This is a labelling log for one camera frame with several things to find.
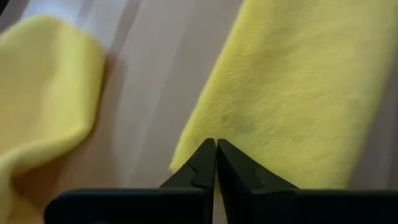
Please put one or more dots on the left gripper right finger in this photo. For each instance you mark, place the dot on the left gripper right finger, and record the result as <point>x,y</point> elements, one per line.
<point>280,205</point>

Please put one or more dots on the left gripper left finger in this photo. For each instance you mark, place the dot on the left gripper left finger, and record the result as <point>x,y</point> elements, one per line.
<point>186,202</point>

